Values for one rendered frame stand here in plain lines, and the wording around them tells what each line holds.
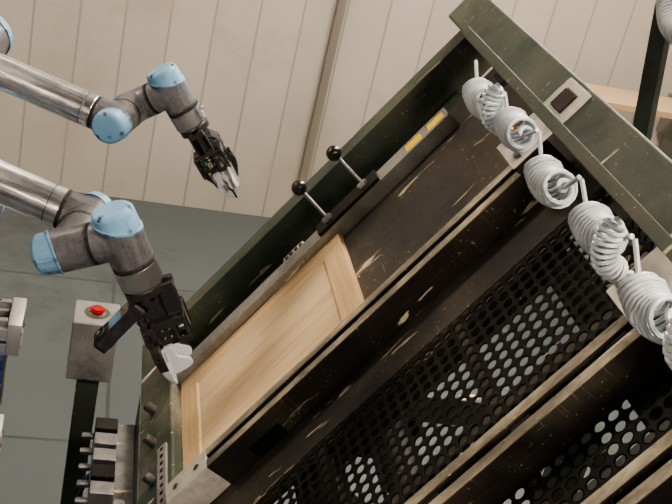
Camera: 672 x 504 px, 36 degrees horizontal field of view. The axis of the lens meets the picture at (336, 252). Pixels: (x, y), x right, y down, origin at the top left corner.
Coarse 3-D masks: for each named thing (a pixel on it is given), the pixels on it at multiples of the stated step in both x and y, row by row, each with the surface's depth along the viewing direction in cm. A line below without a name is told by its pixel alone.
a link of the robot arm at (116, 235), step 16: (96, 208) 175; (112, 208) 173; (128, 208) 172; (96, 224) 171; (112, 224) 170; (128, 224) 172; (96, 240) 173; (112, 240) 172; (128, 240) 172; (144, 240) 175; (96, 256) 174; (112, 256) 174; (128, 256) 173; (144, 256) 175; (128, 272) 175
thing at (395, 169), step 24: (432, 144) 244; (384, 168) 249; (408, 168) 246; (384, 192) 248; (360, 216) 250; (312, 240) 254; (288, 264) 256; (264, 288) 257; (240, 312) 259; (216, 336) 261
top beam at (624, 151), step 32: (480, 0) 252; (480, 32) 241; (512, 32) 228; (512, 64) 219; (544, 64) 209; (544, 96) 201; (576, 96) 192; (576, 128) 185; (608, 128) 178; (608, 160) 172; (640, 160) 166; (640, 192) 161
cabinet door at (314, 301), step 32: (320, 256) 250; (288, 288) 252; (320, 288) 240; (352, 288) 228; (256, 320) 255; (288, 320) 242; (320, 320) 231; (224, 352) 257; (256, 352) 245; (288, 352) 233; (192, 384) 259; (224, 384) 247; (256, 384) 235; (192, 416) 248; (224, 416) 237; (192, 448) 238
